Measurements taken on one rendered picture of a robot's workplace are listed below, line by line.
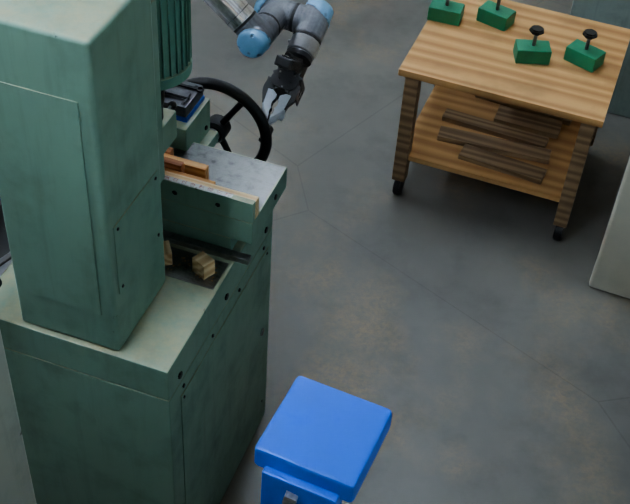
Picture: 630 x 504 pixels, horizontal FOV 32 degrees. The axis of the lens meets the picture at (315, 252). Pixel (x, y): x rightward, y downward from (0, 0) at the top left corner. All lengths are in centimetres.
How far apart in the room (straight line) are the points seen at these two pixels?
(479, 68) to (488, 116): 43
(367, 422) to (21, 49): 80
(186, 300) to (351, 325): 114
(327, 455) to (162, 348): 69
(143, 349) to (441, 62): 170
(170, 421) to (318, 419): 70
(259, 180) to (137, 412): 57
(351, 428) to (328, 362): 162
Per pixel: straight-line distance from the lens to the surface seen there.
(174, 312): 228
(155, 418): 231
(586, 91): 355
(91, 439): 248
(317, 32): 282
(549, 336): 345
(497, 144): 380
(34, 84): 185
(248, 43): 275
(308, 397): 167
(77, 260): 207
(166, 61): 216
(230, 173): 245
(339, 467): 160
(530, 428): 320
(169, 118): 233
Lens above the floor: 246
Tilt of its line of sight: 43 degrees down
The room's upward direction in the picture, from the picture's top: 4 degrees clockwise
